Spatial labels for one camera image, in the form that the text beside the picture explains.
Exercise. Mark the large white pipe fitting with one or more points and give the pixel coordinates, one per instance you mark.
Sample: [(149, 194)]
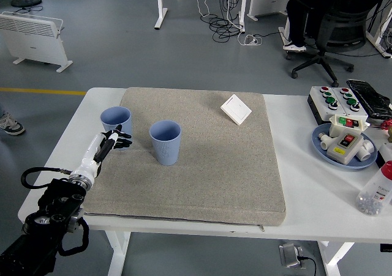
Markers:
[(367, 149)]

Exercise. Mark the white rectangular box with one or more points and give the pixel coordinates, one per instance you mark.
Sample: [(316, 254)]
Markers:
[(386, 153)]

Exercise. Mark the white desk leg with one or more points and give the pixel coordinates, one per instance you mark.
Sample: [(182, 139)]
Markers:
[(160, 13), (242, 9)]

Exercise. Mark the silver box under table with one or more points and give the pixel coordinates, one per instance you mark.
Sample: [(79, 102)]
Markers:
[(289, 254)]

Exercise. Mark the white table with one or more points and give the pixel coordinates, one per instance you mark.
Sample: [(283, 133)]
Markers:
[(306, 196)]

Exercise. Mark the white red-green button switch box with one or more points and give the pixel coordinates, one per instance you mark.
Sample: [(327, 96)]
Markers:
[(337, 129)]

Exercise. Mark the seated person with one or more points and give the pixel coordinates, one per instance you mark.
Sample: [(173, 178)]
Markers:
[(298, 16)]

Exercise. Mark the white wall switch plate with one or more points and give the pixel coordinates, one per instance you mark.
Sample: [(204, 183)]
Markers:
[(236, 109)]

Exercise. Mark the white desk frame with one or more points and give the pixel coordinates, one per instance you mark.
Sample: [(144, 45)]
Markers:
[(375, 38)]

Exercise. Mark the black table control panel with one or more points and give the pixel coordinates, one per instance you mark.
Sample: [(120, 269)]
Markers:
[(386, 248)]

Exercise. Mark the white push-button control box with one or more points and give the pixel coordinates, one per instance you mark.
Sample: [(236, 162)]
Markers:
[(324, 104), (355, 109)]

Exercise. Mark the small brown object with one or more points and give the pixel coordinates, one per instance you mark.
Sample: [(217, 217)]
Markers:
[(390, 135)]

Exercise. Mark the small white pipe fitting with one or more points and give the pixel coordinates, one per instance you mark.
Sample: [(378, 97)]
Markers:
[(325, 141)]

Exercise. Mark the white panel heater with feet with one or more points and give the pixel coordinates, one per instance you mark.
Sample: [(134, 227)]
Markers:
[(33, 46)]

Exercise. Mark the small red object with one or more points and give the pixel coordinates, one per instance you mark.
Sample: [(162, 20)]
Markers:
[(387, 124)]

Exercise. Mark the grey-brown fabric mat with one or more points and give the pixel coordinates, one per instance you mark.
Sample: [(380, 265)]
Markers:
[(199, 166)]

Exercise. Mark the beige red rocker switch box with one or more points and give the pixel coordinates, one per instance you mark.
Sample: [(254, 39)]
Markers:
[(343, 153)]

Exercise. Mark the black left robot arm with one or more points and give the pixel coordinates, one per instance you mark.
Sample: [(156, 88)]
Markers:
[(55, 202)]

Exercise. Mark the blue ribbed plastic cup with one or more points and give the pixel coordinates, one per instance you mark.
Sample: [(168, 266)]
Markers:
[(116, 117), (167, 150)]

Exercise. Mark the blue round plate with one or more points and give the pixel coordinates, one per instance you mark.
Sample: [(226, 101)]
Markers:
[(318, 153)]

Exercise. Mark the standing person's foot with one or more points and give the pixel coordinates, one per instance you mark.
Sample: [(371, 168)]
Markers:
[(10, 126)]

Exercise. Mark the black office chair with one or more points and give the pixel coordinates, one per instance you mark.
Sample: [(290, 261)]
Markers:
[(343, 31)]

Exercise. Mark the clear red-capped bottle of screws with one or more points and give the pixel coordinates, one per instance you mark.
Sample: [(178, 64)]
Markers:
[(375, 193)]

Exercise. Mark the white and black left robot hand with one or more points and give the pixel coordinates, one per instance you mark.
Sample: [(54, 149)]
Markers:
[(88, 159)]

